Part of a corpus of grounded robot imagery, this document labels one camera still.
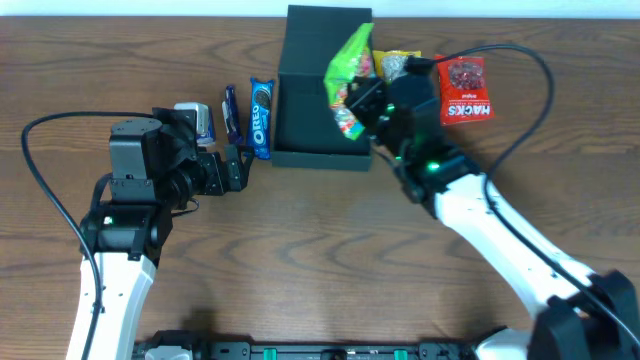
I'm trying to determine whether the red Hacks candy bag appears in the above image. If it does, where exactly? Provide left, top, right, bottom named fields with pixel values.
left=437, top=56, right=494, bottom=126

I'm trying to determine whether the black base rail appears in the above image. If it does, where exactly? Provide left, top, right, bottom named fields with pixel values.
left=131, top=330, right=476, bottom=360

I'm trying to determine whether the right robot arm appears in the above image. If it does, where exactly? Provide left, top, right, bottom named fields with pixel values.
left=345, top=75, right=639, bottom=359

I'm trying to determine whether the green gummy candy bag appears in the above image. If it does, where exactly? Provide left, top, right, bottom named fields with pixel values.
left=323, top=22, right=375, bottom=140

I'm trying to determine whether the blue Oreo cookie pack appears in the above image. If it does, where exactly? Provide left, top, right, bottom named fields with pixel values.
left=247, top=77, right=275, bottom=160

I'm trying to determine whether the dark green open box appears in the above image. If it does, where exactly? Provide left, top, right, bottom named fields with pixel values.
left=272, top=5, right=372, bottom=172

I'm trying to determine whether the yellow Hacks candy bag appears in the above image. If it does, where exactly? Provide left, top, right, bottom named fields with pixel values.
left=373, top=50, right=422, bottom=83

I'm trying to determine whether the blue Eclipse mint box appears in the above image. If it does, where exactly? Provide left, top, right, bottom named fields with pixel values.
left=197, top=104, right=216, bottom=147

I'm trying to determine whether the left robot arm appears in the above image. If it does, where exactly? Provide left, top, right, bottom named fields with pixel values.
left=66, top=118, right=255, bottom=359

